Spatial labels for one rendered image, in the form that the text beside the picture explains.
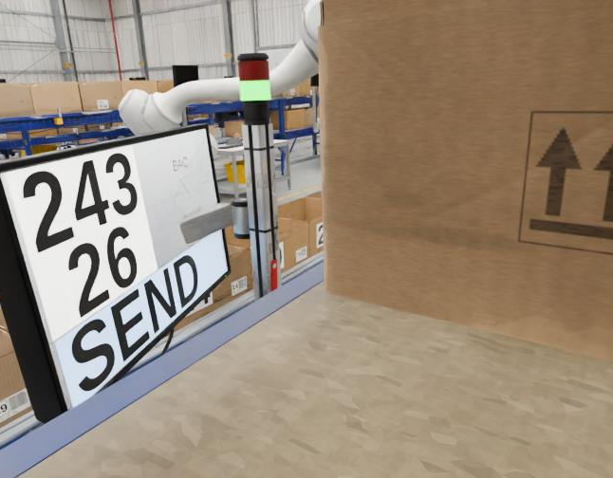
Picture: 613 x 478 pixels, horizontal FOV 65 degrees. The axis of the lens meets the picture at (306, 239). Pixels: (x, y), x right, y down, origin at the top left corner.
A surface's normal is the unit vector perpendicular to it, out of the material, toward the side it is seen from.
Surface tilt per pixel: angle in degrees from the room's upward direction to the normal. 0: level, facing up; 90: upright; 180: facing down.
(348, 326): 0
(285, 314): 0
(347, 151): 90
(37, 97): 90
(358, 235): 90
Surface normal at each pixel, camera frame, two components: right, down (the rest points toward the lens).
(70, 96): 0.79, 0.10
